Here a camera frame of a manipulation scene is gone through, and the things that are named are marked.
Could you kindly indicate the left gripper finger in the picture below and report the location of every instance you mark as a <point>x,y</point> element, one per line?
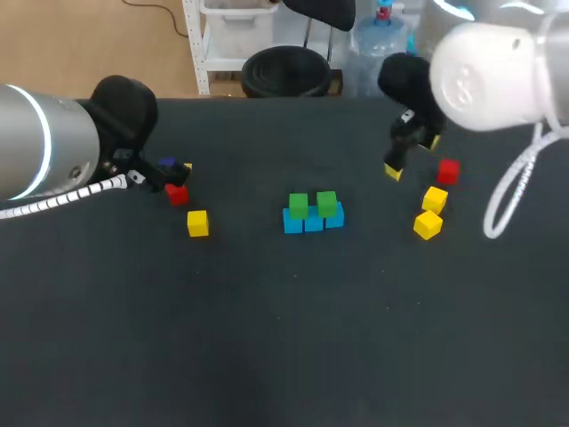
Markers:
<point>166,174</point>

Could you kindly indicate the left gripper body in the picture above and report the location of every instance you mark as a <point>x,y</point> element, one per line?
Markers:
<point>122,115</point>

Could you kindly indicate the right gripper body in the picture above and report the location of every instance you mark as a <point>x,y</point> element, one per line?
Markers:
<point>411,95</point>

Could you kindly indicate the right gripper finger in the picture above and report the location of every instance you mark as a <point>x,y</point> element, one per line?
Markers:
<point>433,141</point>
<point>395,163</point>

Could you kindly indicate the purple cube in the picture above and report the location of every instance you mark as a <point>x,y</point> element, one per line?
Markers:
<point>167,162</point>

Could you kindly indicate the red cube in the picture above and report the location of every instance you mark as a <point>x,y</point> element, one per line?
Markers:
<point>447,171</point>
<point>177,195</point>

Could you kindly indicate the yellow cube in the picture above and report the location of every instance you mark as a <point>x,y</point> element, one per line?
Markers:
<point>435,199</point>
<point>427,225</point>
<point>198,223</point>

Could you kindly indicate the green cube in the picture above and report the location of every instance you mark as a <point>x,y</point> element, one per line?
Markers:
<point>298,206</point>
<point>326,203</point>

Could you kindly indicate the blue cube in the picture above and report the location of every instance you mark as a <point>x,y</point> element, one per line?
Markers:
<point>314,223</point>
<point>293,223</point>
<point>335,218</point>

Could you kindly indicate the clear water jug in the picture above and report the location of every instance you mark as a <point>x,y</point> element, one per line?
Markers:
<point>378,44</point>

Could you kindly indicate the white metal shelf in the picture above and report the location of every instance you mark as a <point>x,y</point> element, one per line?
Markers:
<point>197,44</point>

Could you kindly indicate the black chair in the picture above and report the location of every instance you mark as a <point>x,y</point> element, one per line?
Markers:
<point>322,18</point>

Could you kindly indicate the black round bin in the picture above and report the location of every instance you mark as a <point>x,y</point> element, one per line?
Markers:
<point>286,73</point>

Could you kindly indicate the white plastic box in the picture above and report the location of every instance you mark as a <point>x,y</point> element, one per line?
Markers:
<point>238,26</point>

